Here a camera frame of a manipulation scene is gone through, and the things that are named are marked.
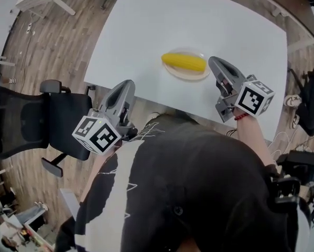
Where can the white power strip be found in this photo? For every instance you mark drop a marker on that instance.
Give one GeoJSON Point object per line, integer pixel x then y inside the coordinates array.
{"type": "Point", "coordinates": [28, 28]}

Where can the yellow corn cob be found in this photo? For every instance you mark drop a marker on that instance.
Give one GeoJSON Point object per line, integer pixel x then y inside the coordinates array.
{"type": "Point", "coordinates": [183, 62]}

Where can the white plate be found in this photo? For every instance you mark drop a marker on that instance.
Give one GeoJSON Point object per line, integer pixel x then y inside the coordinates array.
{"type": "Point", "coordinates": [188, 75]}

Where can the person's right forearm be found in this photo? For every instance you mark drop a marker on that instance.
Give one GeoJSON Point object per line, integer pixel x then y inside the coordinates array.
{"type": "Point", "coordinates": [251, 138]}

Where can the black boxy device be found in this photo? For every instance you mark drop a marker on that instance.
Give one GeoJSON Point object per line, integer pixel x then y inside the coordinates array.
{"type": "Point", "coordinates": [303, 159]}

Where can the person's left forearm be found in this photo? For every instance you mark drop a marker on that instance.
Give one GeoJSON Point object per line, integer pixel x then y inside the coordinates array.
{"type": "Point", "coordinates": [105, 161]}

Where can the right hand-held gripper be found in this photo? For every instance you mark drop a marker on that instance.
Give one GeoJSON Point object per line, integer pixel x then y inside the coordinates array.
{"type": "Point", "coordinates": [251, 101]}

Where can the person's black white shirt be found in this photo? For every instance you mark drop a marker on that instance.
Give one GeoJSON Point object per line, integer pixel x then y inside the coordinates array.
{"type": "Point", "coordinates": [198, 180]}

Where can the white flat board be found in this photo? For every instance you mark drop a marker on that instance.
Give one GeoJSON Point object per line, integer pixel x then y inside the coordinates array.
{"type": "Point", "coordinates": [70, 203]}

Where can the white table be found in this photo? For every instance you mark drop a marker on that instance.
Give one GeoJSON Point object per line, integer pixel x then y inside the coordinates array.
{"type": "Point", "coordinates": [172, 22]}

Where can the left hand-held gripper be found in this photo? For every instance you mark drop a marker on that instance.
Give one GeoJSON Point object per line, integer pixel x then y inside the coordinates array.
{"type": "Point", "coordinates": [101, 136]}

